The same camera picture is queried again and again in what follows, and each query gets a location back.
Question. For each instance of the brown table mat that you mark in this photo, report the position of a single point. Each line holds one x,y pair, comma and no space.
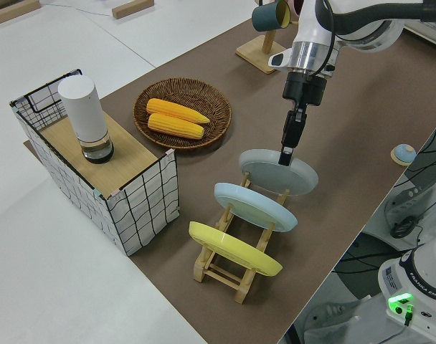
347,143

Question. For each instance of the wooden mug tree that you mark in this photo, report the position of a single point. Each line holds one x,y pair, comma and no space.
257,53

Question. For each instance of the blue call bell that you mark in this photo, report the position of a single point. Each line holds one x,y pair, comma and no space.
403,155

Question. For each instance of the yellow plate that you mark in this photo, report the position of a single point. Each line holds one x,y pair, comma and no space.
232,249

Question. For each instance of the light blue plate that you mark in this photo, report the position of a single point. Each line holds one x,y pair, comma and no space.
254,208

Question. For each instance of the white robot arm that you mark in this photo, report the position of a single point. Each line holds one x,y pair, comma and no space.
311,21

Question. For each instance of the yellow corn cob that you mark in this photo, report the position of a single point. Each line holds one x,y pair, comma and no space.
175,127
175,109

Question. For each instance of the wooden plate rack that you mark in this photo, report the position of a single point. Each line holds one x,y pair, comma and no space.
221,277

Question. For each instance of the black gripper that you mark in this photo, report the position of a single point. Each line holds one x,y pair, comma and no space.
304,89

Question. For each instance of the gray plate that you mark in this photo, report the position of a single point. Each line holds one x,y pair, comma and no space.
275,175

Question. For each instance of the wooden block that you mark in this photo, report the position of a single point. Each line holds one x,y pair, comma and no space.
132,9
13,12

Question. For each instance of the brown wicker basket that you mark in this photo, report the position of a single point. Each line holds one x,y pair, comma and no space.
211,96

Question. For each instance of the dark blue mug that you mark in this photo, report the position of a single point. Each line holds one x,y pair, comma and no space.
266,18

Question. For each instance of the white toaster oven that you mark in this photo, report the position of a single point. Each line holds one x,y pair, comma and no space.
433,31

